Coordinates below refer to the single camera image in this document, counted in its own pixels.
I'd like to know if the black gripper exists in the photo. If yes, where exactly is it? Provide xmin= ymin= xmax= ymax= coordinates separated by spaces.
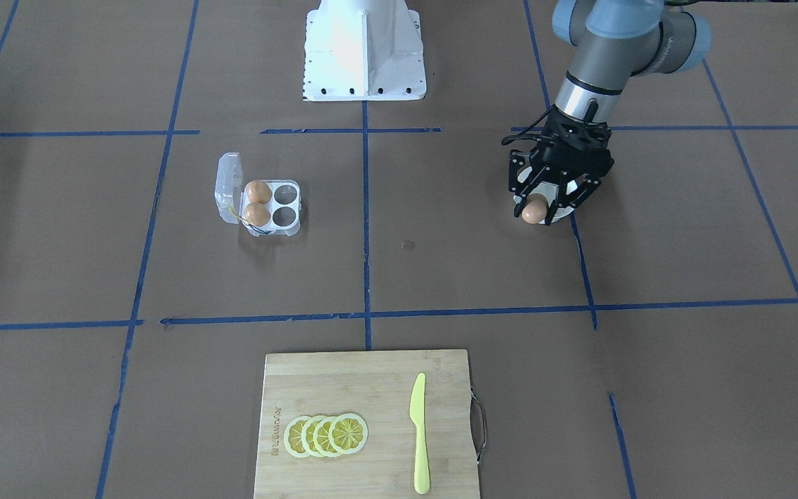
xmin=508 ymin=107 xmax=614 ymax=225

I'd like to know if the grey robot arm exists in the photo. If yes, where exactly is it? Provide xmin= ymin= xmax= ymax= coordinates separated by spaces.
xmin=502 ymin=1 xmax=712 ymax=225

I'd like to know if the brown egg rear tray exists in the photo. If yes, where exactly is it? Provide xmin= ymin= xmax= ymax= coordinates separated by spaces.
xmin=244 ymin=180 xmax=273 ymax=204

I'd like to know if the yellow plastic knife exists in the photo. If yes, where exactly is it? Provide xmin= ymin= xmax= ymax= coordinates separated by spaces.
xmin=409 ymin=372 xmax=431 ymax=496

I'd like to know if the clear plastic egg box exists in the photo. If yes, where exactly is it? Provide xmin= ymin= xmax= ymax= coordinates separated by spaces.
xmin=213 ymin=152 xmax=302 ymax=237

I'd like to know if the white round bowl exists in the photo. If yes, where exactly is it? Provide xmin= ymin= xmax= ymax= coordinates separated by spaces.
xmin=509 ymin=162 xmax=579 ymax=225

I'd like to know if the brown egg from bowl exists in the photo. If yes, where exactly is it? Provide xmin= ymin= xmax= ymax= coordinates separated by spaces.
xmin=520 ymin=193 xmax=550 ymax=225

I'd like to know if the brown egg tray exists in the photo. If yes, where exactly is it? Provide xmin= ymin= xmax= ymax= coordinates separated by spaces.
xmin=242 ymin=202 xmax=272 ymax=228
xmin=244 ymin=180 xmax=273 ymax=204

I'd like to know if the brown egg front tray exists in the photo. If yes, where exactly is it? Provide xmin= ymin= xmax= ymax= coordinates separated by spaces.
xmin=242 ymin=202 xmax=272 ymax=228

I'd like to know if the lemon slice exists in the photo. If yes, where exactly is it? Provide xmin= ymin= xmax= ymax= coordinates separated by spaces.
xmin=312 ymin=417 xmax=341 ymax=457
xmin=301 ymin=414 xmax=326 ymax=457
xmin=284 ymin=416 xmax=312 ymax=459
xmin=328 ymin=413 xmax=369 ymax=455

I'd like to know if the bamboo cutting board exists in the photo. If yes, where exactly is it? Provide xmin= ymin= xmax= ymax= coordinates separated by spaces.
xmin=253 ymin=349 xmax=481 ymax=498

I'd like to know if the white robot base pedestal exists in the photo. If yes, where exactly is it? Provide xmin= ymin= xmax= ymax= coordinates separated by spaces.
xmin=302 ymin=1 xmax=427 ymax=102

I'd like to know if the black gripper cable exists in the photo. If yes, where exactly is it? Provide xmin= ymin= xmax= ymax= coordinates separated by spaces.
xmin=501 ymin=104 xmax=556 ymax=150

